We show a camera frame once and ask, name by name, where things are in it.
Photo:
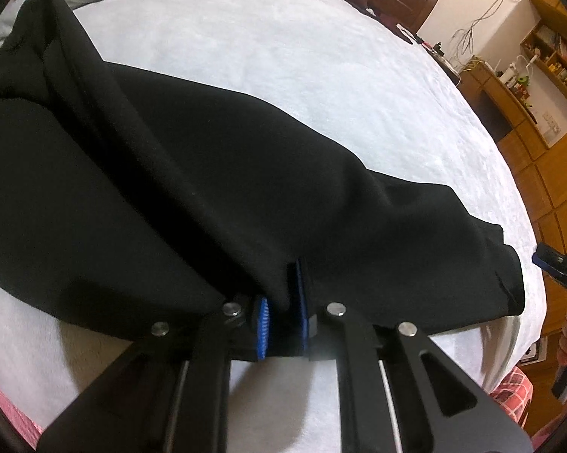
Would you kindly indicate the wooden wall shelf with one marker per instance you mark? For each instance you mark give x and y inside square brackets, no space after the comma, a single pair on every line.
[549,39]

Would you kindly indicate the wooden desk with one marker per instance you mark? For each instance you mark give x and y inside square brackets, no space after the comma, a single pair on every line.
[539,169]

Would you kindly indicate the white bed sheet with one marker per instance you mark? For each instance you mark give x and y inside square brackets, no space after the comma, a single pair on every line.
[350,79]

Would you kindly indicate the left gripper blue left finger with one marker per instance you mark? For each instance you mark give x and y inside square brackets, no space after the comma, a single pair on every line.
[261,320]

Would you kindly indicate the black pants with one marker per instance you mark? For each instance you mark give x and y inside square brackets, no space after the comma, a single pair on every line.
[129,197]

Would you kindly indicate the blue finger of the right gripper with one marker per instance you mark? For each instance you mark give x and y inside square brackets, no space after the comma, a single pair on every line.
[543,256]

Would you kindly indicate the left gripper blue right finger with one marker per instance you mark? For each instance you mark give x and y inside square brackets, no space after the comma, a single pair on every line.
[307,306]

